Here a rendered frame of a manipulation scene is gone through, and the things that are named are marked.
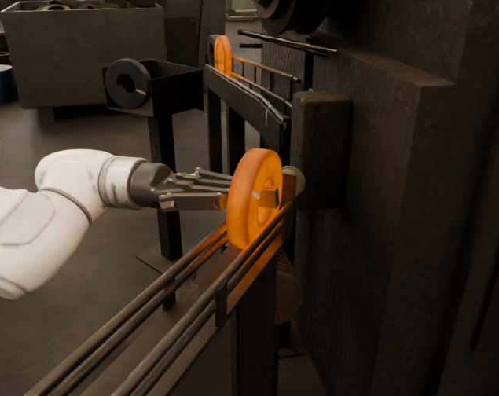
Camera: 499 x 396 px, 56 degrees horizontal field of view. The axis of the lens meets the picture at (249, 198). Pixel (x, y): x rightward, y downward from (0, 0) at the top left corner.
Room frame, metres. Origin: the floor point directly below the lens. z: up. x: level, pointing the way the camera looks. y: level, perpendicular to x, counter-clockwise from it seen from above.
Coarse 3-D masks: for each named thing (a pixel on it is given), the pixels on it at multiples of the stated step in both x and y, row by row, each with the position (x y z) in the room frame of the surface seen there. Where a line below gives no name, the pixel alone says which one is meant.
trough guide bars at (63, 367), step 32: (224, 224) 0.59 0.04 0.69; (288, 224) 0.66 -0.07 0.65; (192, 256) 0.49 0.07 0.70; (256, 256) 0.53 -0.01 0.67; (160, 288) 0.42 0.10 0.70; (224, 288) 0.43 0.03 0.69; (192, 320) 0.36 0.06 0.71; (224, 320) 0.43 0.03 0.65; (96, 352) 0.33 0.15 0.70; (160, 352) 0.31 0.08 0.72; (64, 384) 0.29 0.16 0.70; (128, 384) 0.27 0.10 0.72
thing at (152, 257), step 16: (144, 64) 1.66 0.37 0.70; (160, 64) 1.65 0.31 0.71; (176, 64) 1.59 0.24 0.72; (128, 80) 1.61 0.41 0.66; (160, 80) 1.39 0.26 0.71; (176, 80) 1.43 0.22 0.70; (192, 80) 1.48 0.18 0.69; (160, 96) 1.39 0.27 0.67; (176, 96) 1.43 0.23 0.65; (192, 96) 1.48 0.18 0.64; (128, 112) 1.45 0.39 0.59; (144, 112) 1.43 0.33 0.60; (160, 112) 1.38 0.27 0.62; (176, 112) 1.43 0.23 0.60; (160, 128) 1.47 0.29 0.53; (160, 144) 1.47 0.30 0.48; (160, 160) 1.47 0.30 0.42; (160, 224) 1.50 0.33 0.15; (176, 224) 1.50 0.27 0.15; (160, 240) 1.50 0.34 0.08; (176, 240) 1.49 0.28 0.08; (144, 256) 1.50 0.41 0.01; (160, 256) 1.50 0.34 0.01; (176, 256) 1.49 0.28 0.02; (160, 272) 1.40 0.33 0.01
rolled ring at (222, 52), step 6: (222, 36) 1.99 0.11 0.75; (216, 42) 2.04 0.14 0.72; (222, 42) 1.95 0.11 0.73; (228, 42) 1.95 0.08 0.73; (216, 48) 2.05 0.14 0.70; (222, 48) 1.93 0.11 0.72; (228, 48) 1.93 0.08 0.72; (216, 54) 2.06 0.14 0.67; (222, 54) 1.93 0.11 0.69; (228, 54) 1.92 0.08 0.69; (216, 60) 2.06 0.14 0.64; (222, 60) 1.93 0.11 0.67; (228, 60) 1.91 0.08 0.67; (216, 66) 2.05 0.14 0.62; (222, 66) 1.93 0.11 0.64; (228, 66) 1.91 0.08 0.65; (222, 72) 1.93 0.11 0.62; (228, 72) 1.92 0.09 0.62
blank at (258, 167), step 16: (240, 160) 0.61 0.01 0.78; (256, 160) 0.61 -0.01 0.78; (272, 160) 0.64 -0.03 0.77; (240, 176) 0.59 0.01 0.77; (256, 176) 0.58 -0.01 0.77; (272, 176) 0.64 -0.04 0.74; (240, 192) 0.57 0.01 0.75; (256, 192) 0.58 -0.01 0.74; (240, 208) 0.56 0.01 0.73; (256, 208) 0.59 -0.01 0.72; (240, 224) 0.55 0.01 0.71; (256, 224) 0.59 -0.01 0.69; (240, 240) 0.56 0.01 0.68
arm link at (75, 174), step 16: (48, 160) 0.75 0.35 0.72; (64, 160) 0.73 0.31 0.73; (80, 160) 0.72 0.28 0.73; (96, 160) 0.72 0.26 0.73; (48, 176) 0.71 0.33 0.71; (64, 176) 0.69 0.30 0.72; (80, 176) 0.69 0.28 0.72; (96, 176) 0.70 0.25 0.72; (64, 192) 0.66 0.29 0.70; (80, 192) 0.67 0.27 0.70; (96, 192) 0.69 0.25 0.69; (96, 208) 0.68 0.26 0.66
